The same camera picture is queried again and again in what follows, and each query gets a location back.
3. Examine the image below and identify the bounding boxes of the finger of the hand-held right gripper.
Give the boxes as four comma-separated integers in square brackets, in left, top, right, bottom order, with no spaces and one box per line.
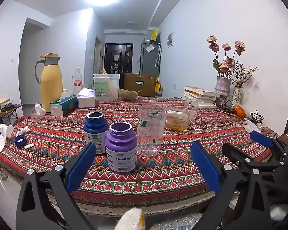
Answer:
[221,142,282,173]
[249,130,288,159]

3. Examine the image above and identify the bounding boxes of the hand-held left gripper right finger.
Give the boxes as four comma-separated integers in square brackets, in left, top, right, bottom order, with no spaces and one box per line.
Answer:
[191,141,271,230]

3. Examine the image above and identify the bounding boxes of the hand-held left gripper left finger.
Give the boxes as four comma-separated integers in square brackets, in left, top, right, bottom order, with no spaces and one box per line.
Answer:
[16,142,97,230]

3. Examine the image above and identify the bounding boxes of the amber glass cup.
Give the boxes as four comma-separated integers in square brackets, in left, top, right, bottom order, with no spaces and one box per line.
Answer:
[165,109,190,132]

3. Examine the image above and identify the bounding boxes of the clear printed glass cup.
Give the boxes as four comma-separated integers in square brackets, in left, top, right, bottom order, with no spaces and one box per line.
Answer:
[185,98,198,120]

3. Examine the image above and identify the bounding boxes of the person's left hand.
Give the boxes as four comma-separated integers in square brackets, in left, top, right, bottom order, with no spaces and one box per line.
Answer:
[114,207,146,230]

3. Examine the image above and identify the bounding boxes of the orange fruit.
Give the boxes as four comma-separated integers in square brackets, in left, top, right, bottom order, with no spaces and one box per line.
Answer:
[233,105,246,117]

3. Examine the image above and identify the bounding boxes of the dark blue supplement bottle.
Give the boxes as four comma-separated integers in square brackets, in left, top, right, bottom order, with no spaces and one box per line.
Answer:
[84,112,109,154]

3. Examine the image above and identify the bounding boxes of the purple supplement bottle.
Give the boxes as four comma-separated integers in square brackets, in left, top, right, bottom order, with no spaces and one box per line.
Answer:
[105,122,138,175]

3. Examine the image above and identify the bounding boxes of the small patterned vase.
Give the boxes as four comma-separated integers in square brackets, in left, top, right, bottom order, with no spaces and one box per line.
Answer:
[232,87,242,104]

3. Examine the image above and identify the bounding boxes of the silver glittery sheet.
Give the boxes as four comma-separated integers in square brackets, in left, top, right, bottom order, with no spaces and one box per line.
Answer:
[145,213,199,230]

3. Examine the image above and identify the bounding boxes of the pink textured vase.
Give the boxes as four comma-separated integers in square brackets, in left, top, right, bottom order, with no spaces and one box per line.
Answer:
[215,76,231,97]

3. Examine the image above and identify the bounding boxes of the teal tissue box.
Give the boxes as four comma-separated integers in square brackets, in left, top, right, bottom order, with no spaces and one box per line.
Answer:
[50,93,79,117]

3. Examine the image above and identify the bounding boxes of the dried yellow flower branches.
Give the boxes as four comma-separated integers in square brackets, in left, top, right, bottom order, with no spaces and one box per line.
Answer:
[230,63,258,89]

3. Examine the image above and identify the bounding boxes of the clear cut plastic bottle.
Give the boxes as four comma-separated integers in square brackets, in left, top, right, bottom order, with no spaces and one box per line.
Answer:
[137,107,166,156]

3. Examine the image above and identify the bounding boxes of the stack of books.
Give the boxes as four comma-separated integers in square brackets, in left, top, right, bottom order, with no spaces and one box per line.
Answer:
[182,86,225,108]

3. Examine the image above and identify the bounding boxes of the blue bottle cap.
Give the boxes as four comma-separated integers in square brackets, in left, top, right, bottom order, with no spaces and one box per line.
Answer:
[14,134,27,148]

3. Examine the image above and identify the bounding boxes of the white tissue pack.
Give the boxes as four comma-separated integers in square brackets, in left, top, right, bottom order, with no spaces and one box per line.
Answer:
[77,87,97,108]

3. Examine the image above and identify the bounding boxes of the dried pink roses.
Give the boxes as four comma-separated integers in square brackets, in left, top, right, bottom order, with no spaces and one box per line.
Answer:
[207,35,245,78]

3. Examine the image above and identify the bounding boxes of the clear plastic container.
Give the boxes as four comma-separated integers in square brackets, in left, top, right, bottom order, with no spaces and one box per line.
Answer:
[93,74,120,102]

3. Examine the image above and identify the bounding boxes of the bundle of wooden chopsticks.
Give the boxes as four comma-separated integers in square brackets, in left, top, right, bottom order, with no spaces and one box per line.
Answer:
[101,69,118,101]

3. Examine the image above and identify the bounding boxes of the red label water bottle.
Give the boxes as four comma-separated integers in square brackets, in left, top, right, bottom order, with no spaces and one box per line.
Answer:
[72,67,83,96]

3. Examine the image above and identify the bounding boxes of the large crumpled white tissue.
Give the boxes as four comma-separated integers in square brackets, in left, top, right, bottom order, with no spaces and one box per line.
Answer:
[0,124,15,154]

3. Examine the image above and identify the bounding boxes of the woven bowl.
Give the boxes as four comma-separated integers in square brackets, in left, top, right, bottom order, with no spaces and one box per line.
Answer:
[118,88,140,101]

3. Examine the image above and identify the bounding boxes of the yellow thermos jug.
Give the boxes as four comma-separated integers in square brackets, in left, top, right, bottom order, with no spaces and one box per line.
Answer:
[35,53,63,113]

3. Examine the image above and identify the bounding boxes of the small folding table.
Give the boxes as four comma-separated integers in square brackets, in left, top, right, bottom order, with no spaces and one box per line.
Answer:
[0,102,23,125]

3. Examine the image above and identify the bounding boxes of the wooden crate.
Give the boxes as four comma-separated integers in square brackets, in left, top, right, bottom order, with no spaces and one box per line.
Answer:
[124,73,160,97]

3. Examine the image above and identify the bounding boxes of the dark entrance door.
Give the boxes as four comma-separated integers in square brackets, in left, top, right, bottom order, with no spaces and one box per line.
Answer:
[104,43,133,89]

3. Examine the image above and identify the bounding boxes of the grey refrigerator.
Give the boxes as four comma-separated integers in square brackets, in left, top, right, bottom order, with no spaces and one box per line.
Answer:
[140,42,161,76]

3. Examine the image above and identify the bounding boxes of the white umbrella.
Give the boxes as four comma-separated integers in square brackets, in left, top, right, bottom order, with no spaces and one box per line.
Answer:
[155,43,162,68]

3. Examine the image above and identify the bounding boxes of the black cable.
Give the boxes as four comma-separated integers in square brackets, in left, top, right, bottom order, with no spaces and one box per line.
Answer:
[250,110,265,124]

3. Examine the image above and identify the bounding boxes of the black wire rack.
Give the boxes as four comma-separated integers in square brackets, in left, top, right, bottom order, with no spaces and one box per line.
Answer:
[212,96,236,113]

